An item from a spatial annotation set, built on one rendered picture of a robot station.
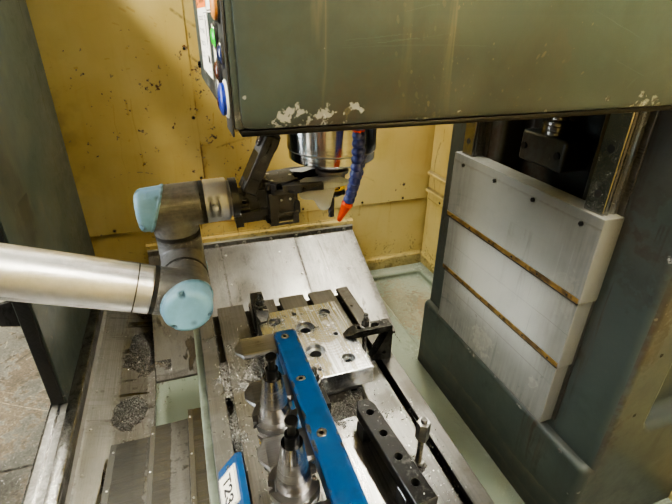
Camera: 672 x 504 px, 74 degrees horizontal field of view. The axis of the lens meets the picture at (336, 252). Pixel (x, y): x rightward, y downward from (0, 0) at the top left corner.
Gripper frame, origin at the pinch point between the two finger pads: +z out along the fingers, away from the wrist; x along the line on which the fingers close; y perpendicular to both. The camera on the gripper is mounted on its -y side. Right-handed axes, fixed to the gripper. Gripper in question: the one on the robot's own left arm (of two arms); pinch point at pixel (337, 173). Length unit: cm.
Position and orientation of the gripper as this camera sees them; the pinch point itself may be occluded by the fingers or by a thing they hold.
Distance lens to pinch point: 84.1
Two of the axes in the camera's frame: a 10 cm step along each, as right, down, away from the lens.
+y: 0.2, 8.8, 4.7
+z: 9.5, -1.7, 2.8
